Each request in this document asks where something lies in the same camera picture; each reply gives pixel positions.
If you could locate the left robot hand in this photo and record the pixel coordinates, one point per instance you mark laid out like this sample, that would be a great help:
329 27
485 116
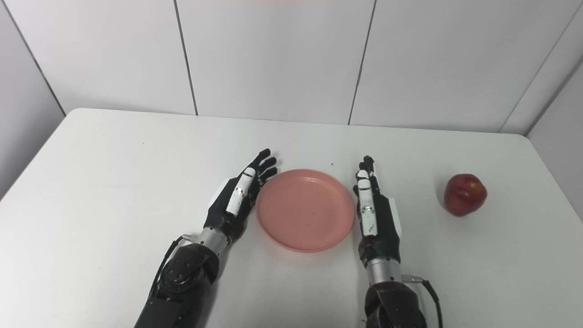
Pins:
230 205

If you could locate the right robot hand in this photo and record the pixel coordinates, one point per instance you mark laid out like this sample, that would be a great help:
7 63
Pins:
377 218

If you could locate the pink round plate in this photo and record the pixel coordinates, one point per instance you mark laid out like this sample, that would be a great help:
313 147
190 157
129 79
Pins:
304 210

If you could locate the red apple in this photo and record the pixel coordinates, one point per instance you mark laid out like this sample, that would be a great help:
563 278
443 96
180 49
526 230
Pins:
465 194

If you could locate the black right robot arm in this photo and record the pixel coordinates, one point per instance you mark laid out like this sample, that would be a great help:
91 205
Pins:
394 298

